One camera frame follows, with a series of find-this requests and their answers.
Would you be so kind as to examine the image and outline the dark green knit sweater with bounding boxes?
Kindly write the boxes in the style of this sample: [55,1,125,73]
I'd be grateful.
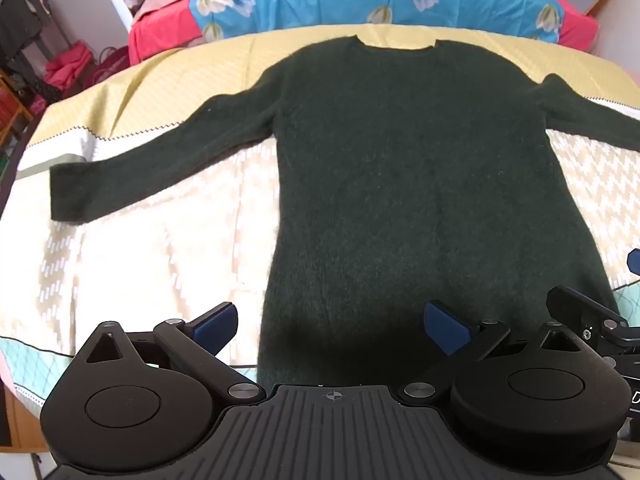
[50,37,639,387]

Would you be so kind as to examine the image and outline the yellow patterned bed cover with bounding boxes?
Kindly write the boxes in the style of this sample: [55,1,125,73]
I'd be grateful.
[1,25,639,413]

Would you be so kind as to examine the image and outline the red bags on floor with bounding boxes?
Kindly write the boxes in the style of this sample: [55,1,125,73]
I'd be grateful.
[44,40,130,91]

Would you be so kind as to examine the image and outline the red sheet under quilt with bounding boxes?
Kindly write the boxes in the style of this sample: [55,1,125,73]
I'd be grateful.
[129,0,598,63]

